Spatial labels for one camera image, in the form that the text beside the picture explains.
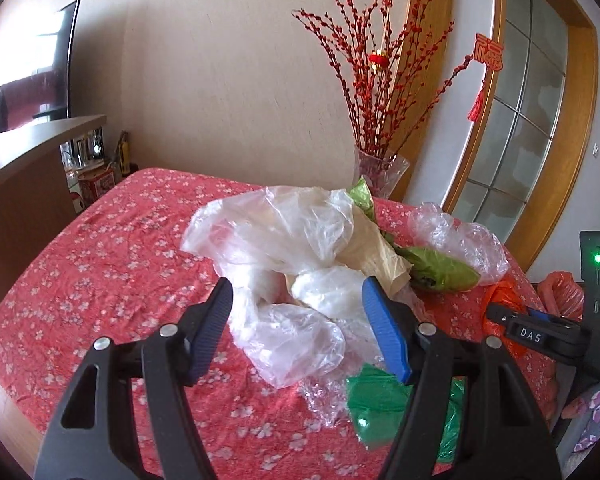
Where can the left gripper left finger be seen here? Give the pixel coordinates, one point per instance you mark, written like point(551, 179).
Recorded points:
point(93, 435)

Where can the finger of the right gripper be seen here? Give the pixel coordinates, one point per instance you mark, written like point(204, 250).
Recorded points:
point(510, 319)

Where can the small clear plastic bag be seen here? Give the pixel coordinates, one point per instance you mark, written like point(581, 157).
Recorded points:
point(469, 243)

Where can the large clear plastic bag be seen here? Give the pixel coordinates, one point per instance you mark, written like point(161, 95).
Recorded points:
point(297, 309)

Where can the purple floral sleeve forearm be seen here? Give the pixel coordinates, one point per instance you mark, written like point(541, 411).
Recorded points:
point(585, 412)

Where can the orange plastic bag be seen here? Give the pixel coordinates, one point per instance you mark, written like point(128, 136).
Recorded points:
point(502, 294)

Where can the light green plastic bag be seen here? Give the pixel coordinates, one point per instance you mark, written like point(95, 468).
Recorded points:
point(431, 269)

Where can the dark green plastic bag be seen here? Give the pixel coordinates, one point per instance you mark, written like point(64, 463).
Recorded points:
point(377, 402)

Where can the red floral tablecloth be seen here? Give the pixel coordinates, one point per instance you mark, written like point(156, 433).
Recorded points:
point(119, 271)

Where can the beige crumpled paper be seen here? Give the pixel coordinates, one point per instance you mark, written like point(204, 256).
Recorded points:
point(370, 253)

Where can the glass vase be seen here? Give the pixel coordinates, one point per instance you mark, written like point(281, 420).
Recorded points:
point(381, 175)

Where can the frosted glass door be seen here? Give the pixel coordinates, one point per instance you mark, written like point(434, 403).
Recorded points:
point(522, 119)

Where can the brown wooden tv cabinet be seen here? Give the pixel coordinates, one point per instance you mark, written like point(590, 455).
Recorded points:
point(35, 203)

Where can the red printed box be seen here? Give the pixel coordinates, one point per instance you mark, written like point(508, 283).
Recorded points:
point(95, 183)

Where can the small red lantern ornament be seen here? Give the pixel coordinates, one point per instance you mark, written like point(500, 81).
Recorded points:
point(379, 61)

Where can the red berry branches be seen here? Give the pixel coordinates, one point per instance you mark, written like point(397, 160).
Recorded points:
point(384, 109)

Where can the black television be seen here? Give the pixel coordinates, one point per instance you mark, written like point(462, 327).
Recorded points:
point(35, 59)

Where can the yellow tool by wall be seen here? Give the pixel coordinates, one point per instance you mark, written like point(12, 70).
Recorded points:
point(122, 156)

